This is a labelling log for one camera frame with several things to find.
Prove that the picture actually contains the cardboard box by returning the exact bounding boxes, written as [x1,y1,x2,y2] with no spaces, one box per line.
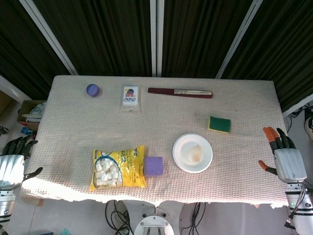
[16,99,47,132]

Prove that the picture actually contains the white card box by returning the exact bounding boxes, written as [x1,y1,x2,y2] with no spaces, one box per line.
[120,85,142,113]

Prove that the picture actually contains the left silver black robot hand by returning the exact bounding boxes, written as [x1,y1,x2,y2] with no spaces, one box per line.
[0,136,44,190]

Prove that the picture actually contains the cream waffle tablecloth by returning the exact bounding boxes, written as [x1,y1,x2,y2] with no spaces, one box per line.
[19,75,303,209]

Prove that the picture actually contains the purple ball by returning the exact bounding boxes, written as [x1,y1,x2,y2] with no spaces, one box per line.
[86,83,100,98]

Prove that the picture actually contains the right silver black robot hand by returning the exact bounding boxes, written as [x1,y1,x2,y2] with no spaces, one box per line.
[258,126,308,184]

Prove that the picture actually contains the dark red folded fan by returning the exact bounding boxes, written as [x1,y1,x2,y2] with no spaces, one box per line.
[147,87,213,99]

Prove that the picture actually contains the blue floor item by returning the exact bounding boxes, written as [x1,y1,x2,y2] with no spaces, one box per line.
[21,126,35,138]

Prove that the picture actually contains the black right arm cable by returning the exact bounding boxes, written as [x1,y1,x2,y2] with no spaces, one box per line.
[284,186,308,230]

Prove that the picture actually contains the purple sponge block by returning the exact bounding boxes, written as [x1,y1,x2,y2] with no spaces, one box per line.
[144,156,164,177]

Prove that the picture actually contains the white black shoe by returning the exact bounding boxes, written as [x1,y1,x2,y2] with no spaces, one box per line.
[304,117,313,141]

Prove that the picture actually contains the yellow snack bag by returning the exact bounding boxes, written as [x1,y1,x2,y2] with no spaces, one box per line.
[89,144,147,191]

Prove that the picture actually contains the white frame post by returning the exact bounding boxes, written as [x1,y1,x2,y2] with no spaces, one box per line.
[149,0,165,77]
[19,0,79,75]
[215,0,264,79]

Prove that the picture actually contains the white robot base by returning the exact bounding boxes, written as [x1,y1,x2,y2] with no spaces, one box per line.
[117,200,186,235]

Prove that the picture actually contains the white round plate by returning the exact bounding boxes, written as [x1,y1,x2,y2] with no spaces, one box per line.
[172,133,213,174]

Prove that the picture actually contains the black curtain panel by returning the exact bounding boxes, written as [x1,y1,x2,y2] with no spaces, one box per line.
[0,0,71,100]
[161,0,252,78]
[221,0,313,112]
[33,0,154,76]

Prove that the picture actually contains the green yellow sponge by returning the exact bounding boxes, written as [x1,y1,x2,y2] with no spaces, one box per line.
[207,116,232,135]

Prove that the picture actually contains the black floor cables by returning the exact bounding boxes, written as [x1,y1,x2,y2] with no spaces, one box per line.
[180,202,206,235]
[105,200,134,235]

